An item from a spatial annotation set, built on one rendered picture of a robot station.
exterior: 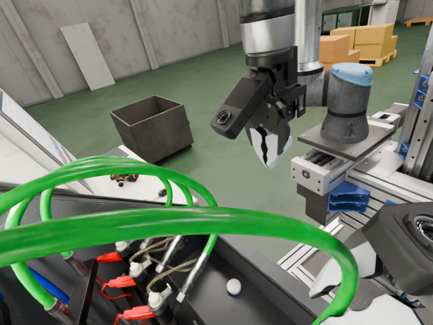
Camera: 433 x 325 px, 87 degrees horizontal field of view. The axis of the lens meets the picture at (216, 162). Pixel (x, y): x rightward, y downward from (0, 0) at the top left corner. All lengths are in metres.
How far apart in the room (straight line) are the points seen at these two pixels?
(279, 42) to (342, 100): 0.50
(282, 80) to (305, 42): 0.41
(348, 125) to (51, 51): 9.93
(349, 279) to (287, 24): 0.30
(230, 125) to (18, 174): 0.41
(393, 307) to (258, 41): 0.32
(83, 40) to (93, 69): 0.93
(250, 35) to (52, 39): 10.00
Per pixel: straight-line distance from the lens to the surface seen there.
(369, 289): 1.50
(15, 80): 10.39
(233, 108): 0.35
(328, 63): 4.44
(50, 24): 10.29
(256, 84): 0.36
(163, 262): 0.52
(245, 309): 0.71
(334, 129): 0.87
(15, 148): 0.55
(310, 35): 0.81
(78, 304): 0.53
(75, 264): 0.54
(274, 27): 0.35
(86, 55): 9.84
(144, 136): 2.74
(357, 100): 0.84
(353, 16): 10.26
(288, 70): 0.41
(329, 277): 0.29
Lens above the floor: 1.48
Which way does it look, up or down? 33 degrees down
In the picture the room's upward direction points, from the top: 12 degrees counter-clockwise
